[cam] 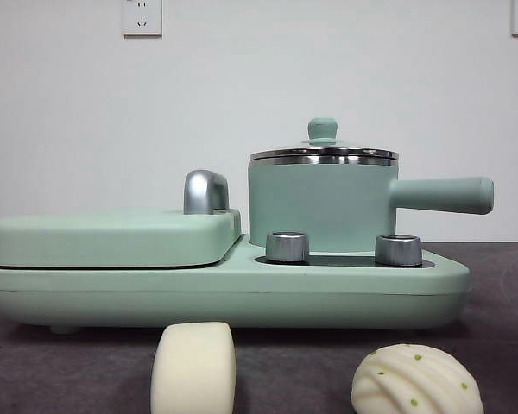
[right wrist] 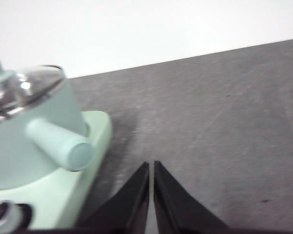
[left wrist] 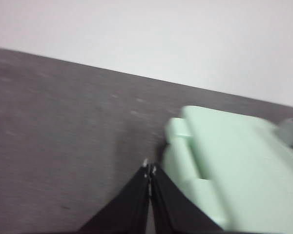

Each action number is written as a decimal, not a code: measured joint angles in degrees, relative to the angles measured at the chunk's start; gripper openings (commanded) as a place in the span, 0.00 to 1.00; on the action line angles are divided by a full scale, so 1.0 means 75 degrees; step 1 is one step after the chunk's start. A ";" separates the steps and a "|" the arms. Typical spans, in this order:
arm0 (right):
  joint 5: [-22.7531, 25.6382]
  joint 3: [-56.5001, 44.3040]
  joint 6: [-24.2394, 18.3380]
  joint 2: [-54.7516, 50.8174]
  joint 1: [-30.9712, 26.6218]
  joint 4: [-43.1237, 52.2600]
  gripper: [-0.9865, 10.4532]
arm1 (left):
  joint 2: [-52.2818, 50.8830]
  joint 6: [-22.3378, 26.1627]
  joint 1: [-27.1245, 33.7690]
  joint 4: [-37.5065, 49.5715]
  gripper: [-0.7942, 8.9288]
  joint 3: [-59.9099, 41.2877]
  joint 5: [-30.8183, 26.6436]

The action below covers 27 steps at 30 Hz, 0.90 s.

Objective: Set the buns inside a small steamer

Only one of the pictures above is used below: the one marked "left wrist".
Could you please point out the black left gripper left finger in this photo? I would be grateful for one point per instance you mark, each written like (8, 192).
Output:
(129, 209)

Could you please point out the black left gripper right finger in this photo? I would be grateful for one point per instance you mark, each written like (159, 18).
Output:
(173, 209)

